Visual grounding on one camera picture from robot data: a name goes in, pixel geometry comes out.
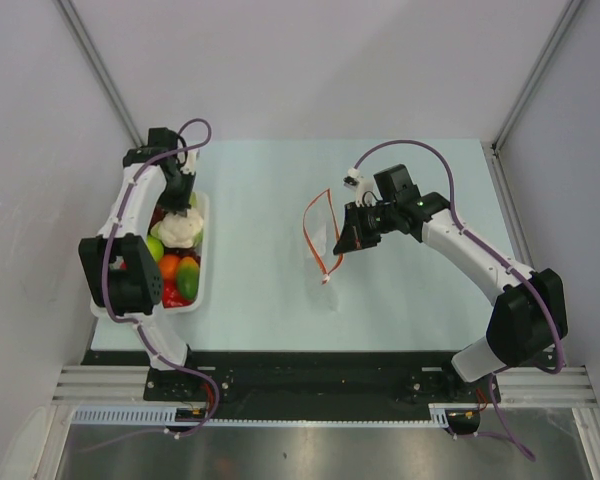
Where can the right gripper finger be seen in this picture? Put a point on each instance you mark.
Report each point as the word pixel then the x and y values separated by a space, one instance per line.
pixel 351 219
pixel 347 242

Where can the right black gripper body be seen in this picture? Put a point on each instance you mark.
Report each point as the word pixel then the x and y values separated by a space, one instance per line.
pixel 372 221

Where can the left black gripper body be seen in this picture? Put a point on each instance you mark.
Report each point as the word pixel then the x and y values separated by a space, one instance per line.
pixel 177 194

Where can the white cauliflower toy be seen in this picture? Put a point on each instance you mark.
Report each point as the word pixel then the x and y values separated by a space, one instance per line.
pixel 178 231

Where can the clear zip top bag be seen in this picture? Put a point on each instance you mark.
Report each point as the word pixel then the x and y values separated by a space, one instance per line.
pixel 320 233

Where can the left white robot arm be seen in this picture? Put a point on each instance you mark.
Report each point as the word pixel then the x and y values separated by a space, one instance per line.
pixel 142 169

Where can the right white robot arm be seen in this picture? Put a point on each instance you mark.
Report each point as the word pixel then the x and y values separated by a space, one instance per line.
pixel 529 309

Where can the white plastic food tray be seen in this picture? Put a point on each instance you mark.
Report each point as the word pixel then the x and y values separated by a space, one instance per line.
pixel 200 260

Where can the purple grapes toy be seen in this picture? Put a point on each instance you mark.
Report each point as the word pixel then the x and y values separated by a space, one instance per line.
pixel 189 252

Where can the green apple toy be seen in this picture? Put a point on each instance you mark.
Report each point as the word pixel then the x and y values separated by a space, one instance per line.
pixel 155 248

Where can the orange fruit toy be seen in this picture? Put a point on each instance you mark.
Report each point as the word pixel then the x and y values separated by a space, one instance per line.
pixel 168 266

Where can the green red mango toy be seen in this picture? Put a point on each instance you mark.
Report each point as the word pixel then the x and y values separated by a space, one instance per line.
pixel 187 278

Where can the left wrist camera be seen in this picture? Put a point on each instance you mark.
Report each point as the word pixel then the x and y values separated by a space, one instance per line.
pixel 192 157

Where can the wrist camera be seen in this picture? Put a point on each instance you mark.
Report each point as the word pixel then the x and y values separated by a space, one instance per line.
pixel 361 186
pixel 192 157

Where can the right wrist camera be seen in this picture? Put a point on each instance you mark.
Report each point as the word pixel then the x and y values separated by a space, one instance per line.
pixel 361 186

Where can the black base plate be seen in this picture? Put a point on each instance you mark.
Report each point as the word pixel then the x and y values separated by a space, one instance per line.
pixel 323 387

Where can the left aluminium frame post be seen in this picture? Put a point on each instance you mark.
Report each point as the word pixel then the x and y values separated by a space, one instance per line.
pixel 94 60

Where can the aluminium frame post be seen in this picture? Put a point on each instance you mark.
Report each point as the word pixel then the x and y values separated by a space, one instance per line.
pixel 94 60
pixel 548 52

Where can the white cable duct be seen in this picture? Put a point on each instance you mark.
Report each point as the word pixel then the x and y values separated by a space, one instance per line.
pixel 173 417

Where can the right aluminium frame post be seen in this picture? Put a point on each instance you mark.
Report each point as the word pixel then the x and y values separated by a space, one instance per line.
pixel 548 52

